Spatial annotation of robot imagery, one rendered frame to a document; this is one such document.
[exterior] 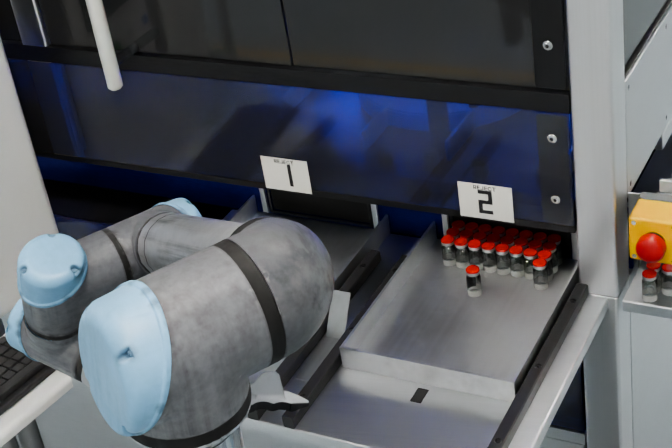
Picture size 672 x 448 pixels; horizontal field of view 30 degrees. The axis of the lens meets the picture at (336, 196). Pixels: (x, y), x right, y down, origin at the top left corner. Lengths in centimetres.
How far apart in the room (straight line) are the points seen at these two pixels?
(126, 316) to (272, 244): 14
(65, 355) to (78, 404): 121
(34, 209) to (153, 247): 87
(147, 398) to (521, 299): 97
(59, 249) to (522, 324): 73
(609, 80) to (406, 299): 47
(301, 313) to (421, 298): 87
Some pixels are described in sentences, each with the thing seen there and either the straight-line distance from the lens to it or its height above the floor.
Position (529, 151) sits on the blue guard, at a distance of 179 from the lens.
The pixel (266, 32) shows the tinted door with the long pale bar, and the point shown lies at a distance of 191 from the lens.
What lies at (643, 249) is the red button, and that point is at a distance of 178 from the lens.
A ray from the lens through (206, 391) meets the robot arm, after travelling 104.
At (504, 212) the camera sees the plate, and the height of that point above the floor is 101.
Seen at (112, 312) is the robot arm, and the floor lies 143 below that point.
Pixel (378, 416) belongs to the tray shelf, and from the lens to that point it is 172.
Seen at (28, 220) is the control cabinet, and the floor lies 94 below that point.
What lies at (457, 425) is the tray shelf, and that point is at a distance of 169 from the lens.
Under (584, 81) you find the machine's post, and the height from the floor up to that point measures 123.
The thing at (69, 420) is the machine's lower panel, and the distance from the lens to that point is 275.
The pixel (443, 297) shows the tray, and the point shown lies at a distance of 191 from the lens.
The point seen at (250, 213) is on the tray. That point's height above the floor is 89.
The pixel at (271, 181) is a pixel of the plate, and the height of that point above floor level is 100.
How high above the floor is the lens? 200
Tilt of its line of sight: 30 degrees down
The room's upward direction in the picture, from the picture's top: 9 degrees counter-clockwise
